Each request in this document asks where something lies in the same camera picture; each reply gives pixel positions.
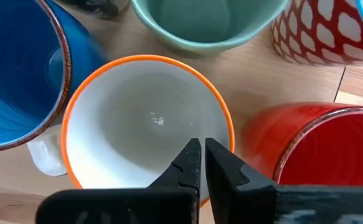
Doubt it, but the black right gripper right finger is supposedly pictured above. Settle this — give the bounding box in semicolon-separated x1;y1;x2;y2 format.
205;138;363;224

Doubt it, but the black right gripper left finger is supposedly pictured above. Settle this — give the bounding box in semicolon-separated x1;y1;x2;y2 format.
34;138;202;224

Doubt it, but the cream mug orange rim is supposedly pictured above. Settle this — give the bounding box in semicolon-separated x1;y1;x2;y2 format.
27;54;235;208

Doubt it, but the red mug white handle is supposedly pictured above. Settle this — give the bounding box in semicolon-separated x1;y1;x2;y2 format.
242;102;363;187

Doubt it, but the blue mug white handle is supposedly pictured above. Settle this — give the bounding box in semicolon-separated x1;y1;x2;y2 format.
0;0;107;152

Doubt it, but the red white patterned mug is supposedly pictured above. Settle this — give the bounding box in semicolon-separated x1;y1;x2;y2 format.
270;0;363;68

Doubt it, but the green mug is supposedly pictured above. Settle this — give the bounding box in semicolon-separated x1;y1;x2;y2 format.
131;0;290;58

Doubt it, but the wooden shelf board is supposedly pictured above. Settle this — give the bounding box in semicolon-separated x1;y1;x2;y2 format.
0;2;346;224

